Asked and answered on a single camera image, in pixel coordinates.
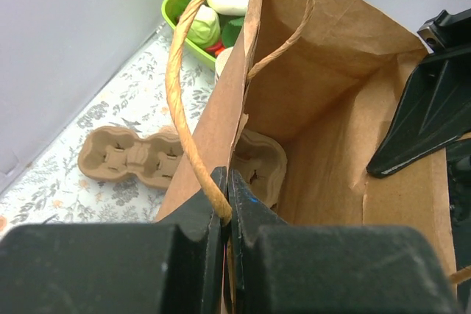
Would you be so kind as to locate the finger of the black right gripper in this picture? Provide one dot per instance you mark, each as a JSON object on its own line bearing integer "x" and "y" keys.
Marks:
{"x": 433, "y": 112}

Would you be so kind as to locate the brown paper bag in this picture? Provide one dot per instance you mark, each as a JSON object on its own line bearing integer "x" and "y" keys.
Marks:
{"x": 321, "y": 77}

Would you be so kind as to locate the green bok choy toy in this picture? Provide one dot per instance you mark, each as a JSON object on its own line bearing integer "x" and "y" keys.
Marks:
{"x": 231, "y": 30}

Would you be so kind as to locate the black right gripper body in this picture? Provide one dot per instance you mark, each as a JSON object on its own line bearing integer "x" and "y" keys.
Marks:
{"x": 447, "y": 31}

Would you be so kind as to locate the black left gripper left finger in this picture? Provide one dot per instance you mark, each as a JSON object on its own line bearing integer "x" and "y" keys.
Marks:
{"x": 172, "y": 266}

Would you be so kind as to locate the floral patterned table mat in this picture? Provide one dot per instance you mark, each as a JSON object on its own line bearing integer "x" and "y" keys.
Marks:
{"x": 53, "y": 190}

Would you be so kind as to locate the round green cabbage toy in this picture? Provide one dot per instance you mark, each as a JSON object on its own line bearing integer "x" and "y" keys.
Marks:
{"x": 205, "y": 30}

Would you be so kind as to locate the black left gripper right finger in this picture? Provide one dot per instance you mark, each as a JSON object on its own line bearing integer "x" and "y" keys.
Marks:
{"x": 280, "y": 268}

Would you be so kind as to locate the orange carrot toy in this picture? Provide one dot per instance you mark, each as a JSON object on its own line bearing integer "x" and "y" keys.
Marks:
{"x": 215, "y": 49}

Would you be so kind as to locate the green vegetable tray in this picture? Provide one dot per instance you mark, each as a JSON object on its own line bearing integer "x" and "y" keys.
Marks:
{"x": 179, "y": 14}

